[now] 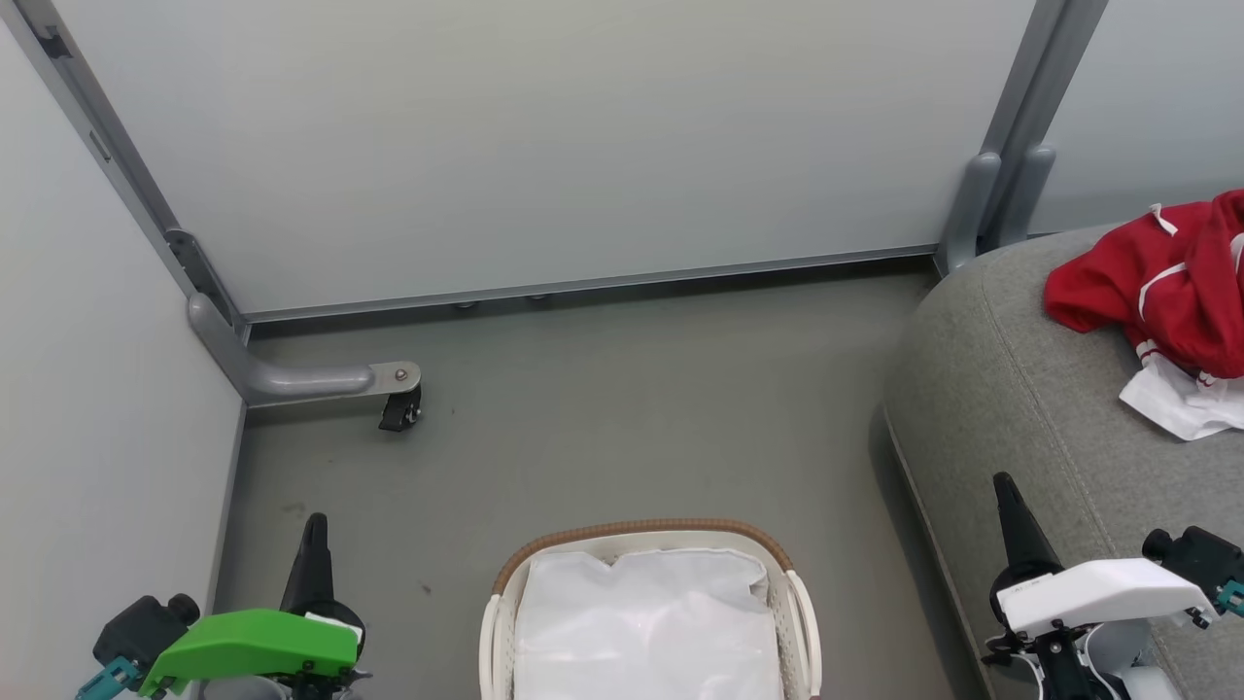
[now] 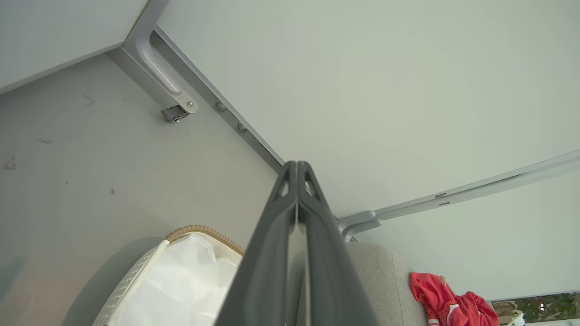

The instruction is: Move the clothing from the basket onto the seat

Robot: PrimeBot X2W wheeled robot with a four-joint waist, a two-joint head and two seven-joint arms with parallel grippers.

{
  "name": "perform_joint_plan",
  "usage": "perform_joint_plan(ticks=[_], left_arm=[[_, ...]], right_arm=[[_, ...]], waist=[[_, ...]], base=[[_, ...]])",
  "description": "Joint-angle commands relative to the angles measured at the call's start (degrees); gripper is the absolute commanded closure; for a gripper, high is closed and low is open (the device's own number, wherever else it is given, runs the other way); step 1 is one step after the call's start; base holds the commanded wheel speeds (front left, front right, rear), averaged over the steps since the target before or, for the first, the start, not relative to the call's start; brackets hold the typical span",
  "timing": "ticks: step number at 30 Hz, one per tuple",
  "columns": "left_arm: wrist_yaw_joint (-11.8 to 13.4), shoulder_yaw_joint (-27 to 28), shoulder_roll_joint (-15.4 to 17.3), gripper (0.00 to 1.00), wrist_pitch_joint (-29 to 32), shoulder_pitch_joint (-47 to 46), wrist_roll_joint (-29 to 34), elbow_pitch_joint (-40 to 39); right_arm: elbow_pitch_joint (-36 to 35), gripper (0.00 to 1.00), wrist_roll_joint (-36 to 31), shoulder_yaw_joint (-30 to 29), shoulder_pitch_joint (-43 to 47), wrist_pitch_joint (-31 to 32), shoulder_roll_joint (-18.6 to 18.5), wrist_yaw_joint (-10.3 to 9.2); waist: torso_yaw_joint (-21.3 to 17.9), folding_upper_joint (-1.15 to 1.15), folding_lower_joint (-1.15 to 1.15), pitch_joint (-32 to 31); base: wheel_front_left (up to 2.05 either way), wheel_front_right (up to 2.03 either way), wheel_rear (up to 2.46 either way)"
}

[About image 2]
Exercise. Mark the white basket liner cloth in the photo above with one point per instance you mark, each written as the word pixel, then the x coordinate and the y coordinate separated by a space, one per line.
pixel 181 290

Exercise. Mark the small white object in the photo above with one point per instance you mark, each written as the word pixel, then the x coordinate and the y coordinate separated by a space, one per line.
pixel 514 319

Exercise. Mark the grey partition post with caster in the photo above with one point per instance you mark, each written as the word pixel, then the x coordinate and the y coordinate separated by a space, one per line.
pixel 154 59

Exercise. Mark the grey fabric sofa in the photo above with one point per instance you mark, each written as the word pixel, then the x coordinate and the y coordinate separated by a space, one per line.
pixel 385 280

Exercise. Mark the red shirt with white trim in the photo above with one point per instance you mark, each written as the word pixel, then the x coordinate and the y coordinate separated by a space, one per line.
pixel 435 294

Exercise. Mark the grey partition bottom rail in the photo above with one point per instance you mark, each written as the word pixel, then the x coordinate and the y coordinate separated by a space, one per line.
pixel 498 181
pixel 219 100

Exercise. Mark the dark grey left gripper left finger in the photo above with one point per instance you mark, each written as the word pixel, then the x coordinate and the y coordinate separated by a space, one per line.
pixel 267 253

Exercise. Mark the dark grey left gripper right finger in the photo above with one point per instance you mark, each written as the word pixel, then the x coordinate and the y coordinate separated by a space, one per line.
pixel 331 271

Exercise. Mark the white woven laundry basket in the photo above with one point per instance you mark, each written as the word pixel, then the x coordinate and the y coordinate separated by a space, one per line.
pixel 131 285

